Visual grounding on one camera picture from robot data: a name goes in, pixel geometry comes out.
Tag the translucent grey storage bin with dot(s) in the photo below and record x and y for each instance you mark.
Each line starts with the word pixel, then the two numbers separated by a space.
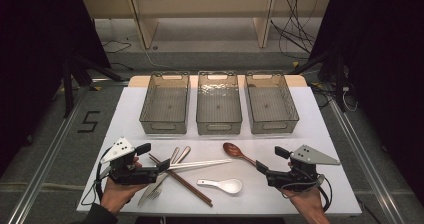
pixel 218 104
pixel 270 104
pixel 165 104

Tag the black metal stand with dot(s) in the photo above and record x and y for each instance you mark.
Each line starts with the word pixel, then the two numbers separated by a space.
pixel 68 90
pixel 339 84

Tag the brown wooden chopstick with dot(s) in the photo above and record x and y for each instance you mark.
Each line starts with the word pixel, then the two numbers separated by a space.
pixel 196 194
pixel 180 180

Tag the person's left hand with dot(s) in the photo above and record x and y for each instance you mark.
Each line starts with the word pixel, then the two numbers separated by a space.
pixel 116 194

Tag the white ceramic spoon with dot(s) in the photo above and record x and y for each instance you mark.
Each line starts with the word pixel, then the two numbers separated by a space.
pixel 230 185

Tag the person's right hand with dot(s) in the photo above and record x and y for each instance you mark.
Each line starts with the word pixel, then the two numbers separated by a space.
pixel 305 200

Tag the metal table knife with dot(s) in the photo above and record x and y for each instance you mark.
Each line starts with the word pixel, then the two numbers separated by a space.
pixel 146 194

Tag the light wooden shelf frame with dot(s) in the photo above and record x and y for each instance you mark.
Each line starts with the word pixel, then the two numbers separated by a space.
pixel 146 24

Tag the aluminium floor rail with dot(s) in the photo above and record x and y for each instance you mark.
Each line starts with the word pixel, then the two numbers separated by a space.
pixel 43 170
pixel 366 160

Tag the metal fork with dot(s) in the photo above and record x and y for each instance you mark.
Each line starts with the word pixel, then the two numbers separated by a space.
pixel 156 194

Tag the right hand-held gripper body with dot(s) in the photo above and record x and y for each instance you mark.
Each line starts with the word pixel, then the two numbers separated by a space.
pixel 293 179

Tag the brown wooden spoon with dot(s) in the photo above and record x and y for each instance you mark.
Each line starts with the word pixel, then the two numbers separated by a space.
pixel 231 149

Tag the black curtain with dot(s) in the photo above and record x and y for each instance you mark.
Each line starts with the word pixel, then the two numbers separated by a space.
pixel 383 67
pixel 33 50

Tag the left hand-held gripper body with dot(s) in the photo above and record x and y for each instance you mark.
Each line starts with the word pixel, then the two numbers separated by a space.
pixel 133 175

